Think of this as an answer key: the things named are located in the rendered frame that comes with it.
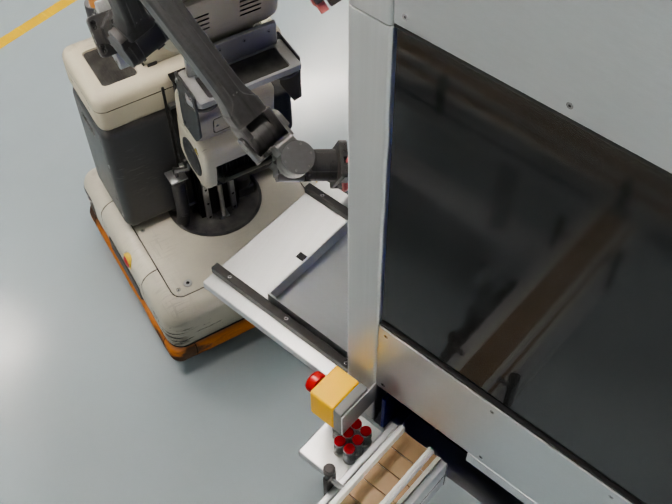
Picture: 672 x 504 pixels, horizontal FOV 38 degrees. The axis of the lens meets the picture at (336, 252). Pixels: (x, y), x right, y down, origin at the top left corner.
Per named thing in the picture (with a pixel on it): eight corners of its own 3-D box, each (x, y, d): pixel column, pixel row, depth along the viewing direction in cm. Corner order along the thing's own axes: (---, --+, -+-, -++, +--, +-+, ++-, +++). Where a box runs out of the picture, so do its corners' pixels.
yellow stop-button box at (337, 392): (367, 407, 172) (368, 387, 166) (340, 435, 169) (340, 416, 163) (335, 383, 175) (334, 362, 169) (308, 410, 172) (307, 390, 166)
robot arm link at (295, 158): (272, 110, 171) (236, 141, 170) (282, 96, 160) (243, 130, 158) (317, 161, 172) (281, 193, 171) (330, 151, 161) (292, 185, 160)
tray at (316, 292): (482, 312, 193) (484, 303, 191) (401, 401, 182) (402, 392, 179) (352, 226, 207) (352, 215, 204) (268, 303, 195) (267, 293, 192)
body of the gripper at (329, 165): (352, 176, 166) (309, 176, 165) (340, 189, 176) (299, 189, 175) (349, 139, 167) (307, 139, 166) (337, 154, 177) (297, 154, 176)
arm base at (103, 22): (138, -2, 202) (84, 18, 198) (147, -4, 195) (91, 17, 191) (154, 38, 205) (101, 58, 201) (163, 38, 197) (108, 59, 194)
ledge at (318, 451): (402, 451, 178) (402, 446, 176) (356, 502, 172) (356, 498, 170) (344, 407, 183) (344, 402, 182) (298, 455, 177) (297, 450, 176)
